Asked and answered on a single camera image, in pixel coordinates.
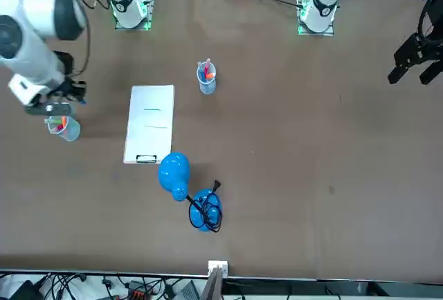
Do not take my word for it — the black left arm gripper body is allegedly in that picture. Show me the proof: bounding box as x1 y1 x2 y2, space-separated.
420 35 443 61

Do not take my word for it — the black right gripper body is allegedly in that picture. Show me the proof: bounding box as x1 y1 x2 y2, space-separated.
46 78 75 103

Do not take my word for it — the black wrist connector box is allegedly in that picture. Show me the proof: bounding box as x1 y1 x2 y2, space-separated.
54 50 75 76

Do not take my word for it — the clear blue plastic cup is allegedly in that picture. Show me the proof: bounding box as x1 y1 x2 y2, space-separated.
196 58 217 96
44 115 82 142

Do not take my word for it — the white paper sheet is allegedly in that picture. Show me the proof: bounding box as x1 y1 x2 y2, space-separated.
123 85 175 163

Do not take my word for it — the tan clipboard with metal clip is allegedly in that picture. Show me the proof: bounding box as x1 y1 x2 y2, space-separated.
123 85 176 165

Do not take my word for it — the blue desk lamp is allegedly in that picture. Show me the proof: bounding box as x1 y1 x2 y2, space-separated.
158 152 224 233

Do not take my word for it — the white socket box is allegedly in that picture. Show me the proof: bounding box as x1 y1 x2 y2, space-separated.
207 260 229 279

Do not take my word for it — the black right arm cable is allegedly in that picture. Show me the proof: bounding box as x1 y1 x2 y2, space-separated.
67 0 91 78

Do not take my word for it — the black lamp power cable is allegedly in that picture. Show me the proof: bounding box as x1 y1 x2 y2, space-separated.
188 179 223 233

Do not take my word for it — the aluminium camera post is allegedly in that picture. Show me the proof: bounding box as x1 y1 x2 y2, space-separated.
200 267 224 300

